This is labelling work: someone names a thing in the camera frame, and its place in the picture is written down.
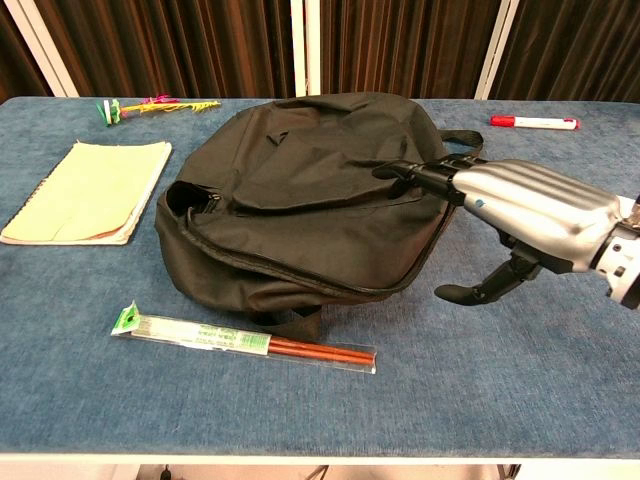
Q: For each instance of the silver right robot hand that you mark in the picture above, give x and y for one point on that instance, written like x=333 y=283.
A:
x=530 y=200

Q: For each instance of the black fabric backpack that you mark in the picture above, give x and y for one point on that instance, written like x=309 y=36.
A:
x=310 y=210

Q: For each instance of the spiral notebook brown cover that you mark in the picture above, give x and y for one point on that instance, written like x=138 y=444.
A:
x=85 y=192

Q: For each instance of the red capped white marker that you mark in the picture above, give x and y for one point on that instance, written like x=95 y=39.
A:
x=535 y=122

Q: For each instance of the blue table cloth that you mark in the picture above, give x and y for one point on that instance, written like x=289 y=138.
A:
x=500 y=380

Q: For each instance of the packaged red chopsticks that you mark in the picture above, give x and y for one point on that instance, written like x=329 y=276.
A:
x=240 y=341

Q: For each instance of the dark brown pleated curtain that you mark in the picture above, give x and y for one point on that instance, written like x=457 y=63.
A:
x=180 y=45

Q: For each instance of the colourful feather shuttlecock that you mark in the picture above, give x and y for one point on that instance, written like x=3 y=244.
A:
x=150 y=106

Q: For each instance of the white frame post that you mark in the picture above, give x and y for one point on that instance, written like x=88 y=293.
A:
x=42 y=47
x=305 y=47
x=495 y=50

